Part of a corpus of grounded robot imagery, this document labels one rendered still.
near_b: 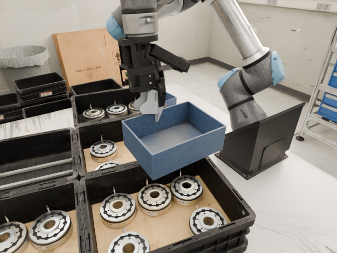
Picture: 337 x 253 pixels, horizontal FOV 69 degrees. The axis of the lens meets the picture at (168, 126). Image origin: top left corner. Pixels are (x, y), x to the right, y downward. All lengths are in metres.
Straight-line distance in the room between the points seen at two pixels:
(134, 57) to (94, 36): 3.06
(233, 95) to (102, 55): 2.80
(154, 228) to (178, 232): 0.07
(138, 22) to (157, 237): 0.53
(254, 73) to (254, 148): 0.29
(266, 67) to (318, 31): 2.57
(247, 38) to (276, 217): 0.65
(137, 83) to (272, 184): 0.75
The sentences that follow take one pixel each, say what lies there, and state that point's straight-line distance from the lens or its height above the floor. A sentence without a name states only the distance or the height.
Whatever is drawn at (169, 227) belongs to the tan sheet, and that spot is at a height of 0.83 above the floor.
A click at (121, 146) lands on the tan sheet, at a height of 0.83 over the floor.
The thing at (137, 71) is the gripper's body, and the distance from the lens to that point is 0.54.
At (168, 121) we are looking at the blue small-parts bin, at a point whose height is 1.09.
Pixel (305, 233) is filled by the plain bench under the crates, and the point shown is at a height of 0.70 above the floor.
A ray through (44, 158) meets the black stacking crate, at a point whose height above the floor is 0.83.
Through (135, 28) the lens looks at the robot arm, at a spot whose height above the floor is 1.34.
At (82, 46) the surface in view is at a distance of 3.57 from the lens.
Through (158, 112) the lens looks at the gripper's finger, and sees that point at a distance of 0.60.
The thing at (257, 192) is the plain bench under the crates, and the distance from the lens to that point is 1.06.
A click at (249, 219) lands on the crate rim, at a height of 0.93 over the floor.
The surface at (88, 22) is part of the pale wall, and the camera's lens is 3.73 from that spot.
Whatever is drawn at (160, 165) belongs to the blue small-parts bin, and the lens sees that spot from 0.51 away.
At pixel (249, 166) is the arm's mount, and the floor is 0.77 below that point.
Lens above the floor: 1.43
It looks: 32 degrees down
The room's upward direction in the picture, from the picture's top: straight up
